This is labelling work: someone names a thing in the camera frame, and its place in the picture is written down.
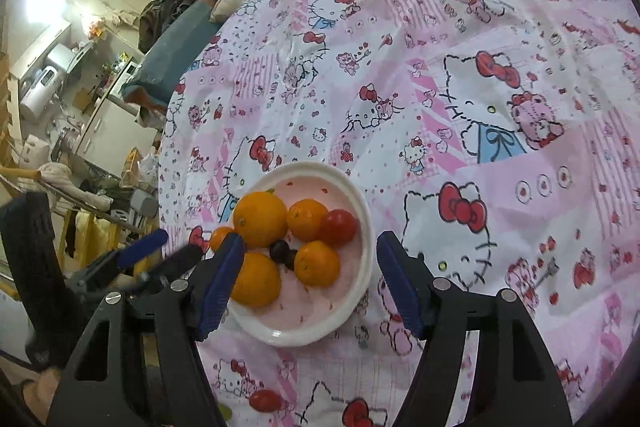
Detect green lime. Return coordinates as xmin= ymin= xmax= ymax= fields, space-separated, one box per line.
xmin=218 ymin=402 xmax=232 ymax=421

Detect teal pillow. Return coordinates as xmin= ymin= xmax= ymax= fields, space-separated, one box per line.
xmin=120 ymin=0 xmax=220 ymax=112

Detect large orange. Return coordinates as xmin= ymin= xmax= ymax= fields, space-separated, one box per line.
xmin=232 ymin=191 xmax=288 ymax=249

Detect red cherry tomato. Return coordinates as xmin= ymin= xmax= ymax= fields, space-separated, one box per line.
xmin=318 ymin=209 xmax=358 ymax=248
xmin=248 ymin=389 xmax=282 ymax=413

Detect dark grape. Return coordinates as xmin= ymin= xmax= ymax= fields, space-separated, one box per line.
xmin=269 ymin=239 xmax=297 ymax=271

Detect pink strawberry plate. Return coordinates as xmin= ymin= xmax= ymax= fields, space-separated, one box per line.
xmin=228 ymin=161 xmax=374 ymax=347

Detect pink Hello Kitty bedsheet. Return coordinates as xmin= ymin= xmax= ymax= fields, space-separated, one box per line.
xmin=160 ymin=0 xmax=639 ymax=418

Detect medium orange with sticker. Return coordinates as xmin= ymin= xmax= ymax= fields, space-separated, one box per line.
xmin=231 ymin=251 xmax=281 ymax=309

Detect small mandarin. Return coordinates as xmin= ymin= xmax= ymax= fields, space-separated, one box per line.
xmin=294 ymin=241 xmax=341 ymax=288
xmin=286 ymin=198 xmax=329 ymax=242
xmin=208 ymin=225 xmax=234 ymax=254

